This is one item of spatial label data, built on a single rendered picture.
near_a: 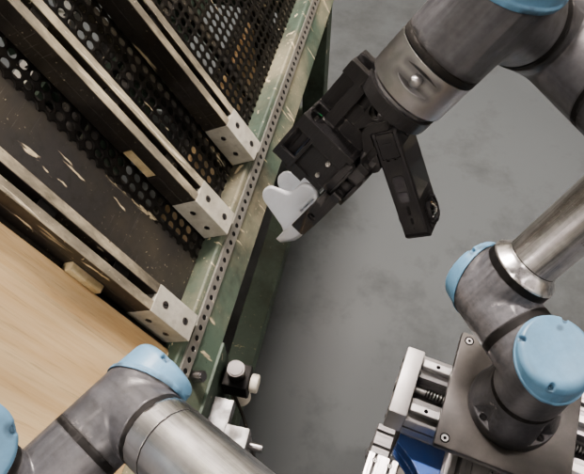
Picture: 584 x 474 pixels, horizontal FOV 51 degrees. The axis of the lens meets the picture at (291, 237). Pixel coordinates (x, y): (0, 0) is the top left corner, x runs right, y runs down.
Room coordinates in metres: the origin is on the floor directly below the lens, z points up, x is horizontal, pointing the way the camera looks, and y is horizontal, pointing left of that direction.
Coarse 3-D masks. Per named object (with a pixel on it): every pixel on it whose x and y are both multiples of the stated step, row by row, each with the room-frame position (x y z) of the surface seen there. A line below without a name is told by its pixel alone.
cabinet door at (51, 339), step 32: (0, 224) 0.59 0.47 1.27; (0, 256) 0.54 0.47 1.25; (32, 256) 0.57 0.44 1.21; (0, 288) 0.49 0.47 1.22; (32, 288) 0.52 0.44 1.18; (64, 288) 0.54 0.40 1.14; (0, 320) 0.45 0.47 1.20; (32, 320) 0.47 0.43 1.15; (64, 320) 0.50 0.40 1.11; (96, 320) 0.52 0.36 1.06; (128, 320) 0.55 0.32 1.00; (0, 352) 0.40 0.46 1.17; (32, 352) 0.42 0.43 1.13; (64, 352) 0.45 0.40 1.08; (96, 352) 0.47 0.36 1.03; (128, 352) 0.50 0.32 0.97; (0, 384) 0.36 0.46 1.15; (32, 384) 0.38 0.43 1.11; (64, 384) 0.40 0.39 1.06; (32, 416) 0.33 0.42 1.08
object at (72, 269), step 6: (66, 264) 0.59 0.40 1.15; (72, 264) 0.58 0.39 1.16; (66, 270) 0.57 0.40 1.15; (72, 270) 0.57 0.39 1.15; (78, 270) 0.58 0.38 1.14; (72, 276) 0.57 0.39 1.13; (78, 276) 0.57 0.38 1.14; (84, 276) 0.57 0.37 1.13; (90, 276) 0.58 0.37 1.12; (84, 282) 0.57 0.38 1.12; (90, 282) 0.57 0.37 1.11; (96, 282) 0.57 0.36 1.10; (90, 288) 0.56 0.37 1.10; (96, 288) 0.57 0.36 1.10; (102, 288) 0.57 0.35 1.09
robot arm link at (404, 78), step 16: (400, 32) 0.41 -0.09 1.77; (400, 48) 0.40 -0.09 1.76; (384, 64) 0.40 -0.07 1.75; (400, 64) 0.39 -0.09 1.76; (416, 64) 0.38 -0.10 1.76; (384, 80) 0.38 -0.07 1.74; (400, 80) 0.38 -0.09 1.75; (416, 80) 0.37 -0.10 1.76; (432, 80) 0.37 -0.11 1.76; (400, 96) 0.37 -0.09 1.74; (416, 96) 0.37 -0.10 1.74; (432, 96) 0.37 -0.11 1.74; (448, 96) 0.37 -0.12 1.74; (416, 112) 0.36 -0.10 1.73; (432, 112) 0.37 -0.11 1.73
